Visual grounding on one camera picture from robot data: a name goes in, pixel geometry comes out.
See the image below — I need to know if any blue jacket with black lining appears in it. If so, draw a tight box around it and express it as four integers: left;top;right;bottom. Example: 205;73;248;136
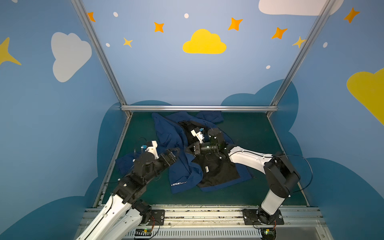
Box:
115;110;253;194

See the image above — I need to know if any left floor aluminium rail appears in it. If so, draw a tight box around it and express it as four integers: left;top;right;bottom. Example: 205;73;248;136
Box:
92;116;132;208

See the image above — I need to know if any right small circuit board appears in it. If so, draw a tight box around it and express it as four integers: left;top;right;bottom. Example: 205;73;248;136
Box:
260;228;277;240

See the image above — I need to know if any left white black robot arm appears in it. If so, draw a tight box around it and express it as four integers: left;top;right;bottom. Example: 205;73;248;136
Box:
77;147;180;240

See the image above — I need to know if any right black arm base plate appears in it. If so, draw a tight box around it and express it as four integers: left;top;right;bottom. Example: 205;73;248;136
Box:
242;208;285;226

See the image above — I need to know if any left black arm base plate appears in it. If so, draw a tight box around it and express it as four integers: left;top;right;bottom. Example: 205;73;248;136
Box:
141;209;165;226

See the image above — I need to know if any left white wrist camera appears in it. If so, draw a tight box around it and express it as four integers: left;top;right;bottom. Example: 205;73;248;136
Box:
141;141;159;160

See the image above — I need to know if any small circuit board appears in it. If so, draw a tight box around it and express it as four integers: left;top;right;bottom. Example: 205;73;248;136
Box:
134;229;154;239
260;228;277;240

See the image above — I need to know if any left small circuit board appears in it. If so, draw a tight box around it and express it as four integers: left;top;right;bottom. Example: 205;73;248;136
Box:
134;229;154;239

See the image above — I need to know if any right aluminium corner post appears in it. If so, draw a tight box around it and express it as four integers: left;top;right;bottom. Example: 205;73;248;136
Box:
270;0;336;112

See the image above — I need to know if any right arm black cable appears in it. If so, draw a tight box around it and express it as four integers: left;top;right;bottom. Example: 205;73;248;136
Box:
227;149;314;194

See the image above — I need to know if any right floor aluminium rail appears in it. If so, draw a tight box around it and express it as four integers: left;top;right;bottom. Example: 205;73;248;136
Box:
266;115;310;207

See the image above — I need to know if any left aluminium corner post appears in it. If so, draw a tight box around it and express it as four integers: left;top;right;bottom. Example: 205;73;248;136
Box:
71;0;127;107

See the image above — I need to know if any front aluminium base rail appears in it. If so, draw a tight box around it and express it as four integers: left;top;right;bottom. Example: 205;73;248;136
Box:
73;205;334;240

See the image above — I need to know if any horizontal aluminium back rail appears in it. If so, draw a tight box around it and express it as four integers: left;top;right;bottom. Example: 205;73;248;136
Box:
121;105;278;112

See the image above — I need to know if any floor aluminium rail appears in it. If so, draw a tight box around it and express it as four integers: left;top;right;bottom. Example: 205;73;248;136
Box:
266;115;310;207
92;116;132;208

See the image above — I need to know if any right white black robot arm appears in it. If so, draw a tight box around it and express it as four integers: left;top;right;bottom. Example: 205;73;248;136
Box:
186;127;301;225

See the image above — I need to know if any aluminium corner post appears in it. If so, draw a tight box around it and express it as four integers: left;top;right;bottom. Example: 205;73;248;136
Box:
270;0;336;112
71;0;127;107

